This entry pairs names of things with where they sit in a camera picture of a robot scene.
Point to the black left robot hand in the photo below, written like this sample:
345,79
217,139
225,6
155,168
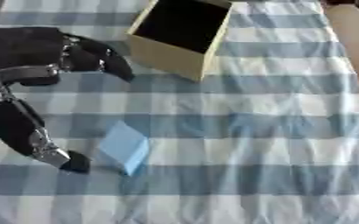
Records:
19,49

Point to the tan cardboard box black inside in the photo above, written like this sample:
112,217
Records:
180,27

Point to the light blue block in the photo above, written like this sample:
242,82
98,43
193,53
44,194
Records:
124,147

